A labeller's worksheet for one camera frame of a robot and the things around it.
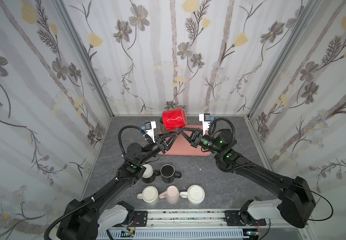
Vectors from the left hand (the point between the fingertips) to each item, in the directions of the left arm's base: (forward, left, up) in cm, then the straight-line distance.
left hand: (174, 132), depth 64 cm
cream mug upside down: (-18, +12, -29) cm, 36 cm away
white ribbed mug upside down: (-19, -11, -28) cm, 36 cm away
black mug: (-8, +3, -28) cm, 29 cm away
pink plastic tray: (-6, -3, -2) cm, 7 cm away
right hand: (-1, -2, +4) cm, 5 cm away
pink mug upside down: (-19, +1, -27) cm, 33 cm away
